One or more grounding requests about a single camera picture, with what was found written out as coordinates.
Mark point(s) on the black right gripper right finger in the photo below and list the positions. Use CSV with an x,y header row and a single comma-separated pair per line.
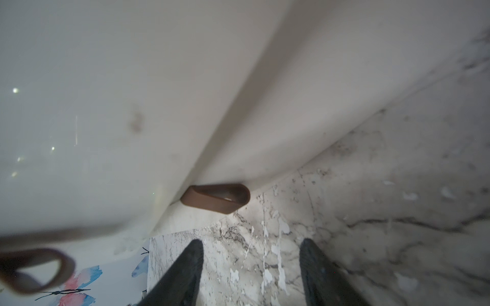
x,y
323,283

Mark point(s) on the white three-drawer cabinet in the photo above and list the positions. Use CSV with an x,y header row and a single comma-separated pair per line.
x,y
111,109

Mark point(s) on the white bottom drawer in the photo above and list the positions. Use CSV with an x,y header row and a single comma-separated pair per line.
x,y
330,66

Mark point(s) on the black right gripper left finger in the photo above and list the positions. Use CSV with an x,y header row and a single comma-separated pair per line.
x,y
180,284

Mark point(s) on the white drawer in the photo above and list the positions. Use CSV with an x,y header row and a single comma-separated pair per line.
x,y
106,107
330,66

